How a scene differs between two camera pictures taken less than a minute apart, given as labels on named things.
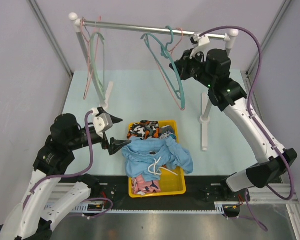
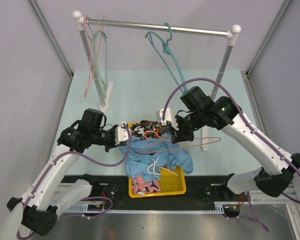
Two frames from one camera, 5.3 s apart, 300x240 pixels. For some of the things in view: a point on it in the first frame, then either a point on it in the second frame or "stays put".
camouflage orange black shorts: x=144 y=129 stays put
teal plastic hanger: x=160 y=68 → x=166 y=47
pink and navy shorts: x=141 y=187 stays put
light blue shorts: x=147 y=157 stays put
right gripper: x=183 y=64 → x=180 y=135
